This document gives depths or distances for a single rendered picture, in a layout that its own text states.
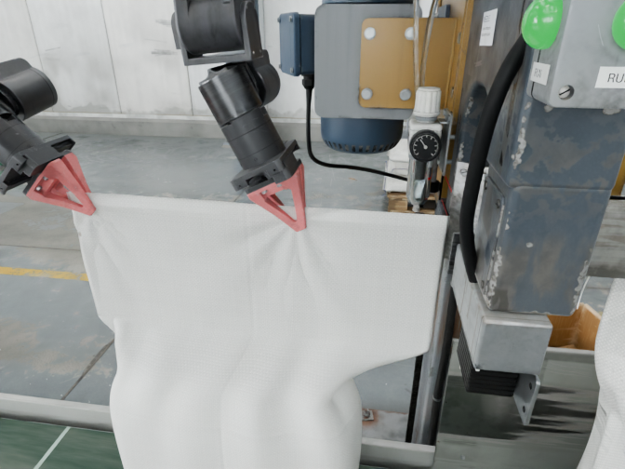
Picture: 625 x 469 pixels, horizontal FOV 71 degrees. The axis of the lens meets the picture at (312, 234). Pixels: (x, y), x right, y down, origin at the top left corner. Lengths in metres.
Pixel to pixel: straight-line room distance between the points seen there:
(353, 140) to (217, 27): 0.35
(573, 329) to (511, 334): 1.82
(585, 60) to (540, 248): 0.15
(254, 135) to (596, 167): 0.32
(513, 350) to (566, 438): 0.71
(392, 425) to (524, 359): 1.30
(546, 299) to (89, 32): 6.39
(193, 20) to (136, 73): 5.82
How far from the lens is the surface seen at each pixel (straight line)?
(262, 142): 0.50
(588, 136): 0.36
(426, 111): 0.54
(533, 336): 0.41
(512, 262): 0.38
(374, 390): 1.83
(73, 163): 0.66
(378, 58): 0.70
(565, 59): 0.29
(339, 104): 0.72
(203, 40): 0.51
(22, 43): 7.15
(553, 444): 1.12
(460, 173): 0.55
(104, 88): 6.58
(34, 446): 1.33
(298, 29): 0.72
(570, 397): 1.04
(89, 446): 1.27
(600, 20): 0.30
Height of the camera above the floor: 1.28
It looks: 25 degrees down
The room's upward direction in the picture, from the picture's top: straight up
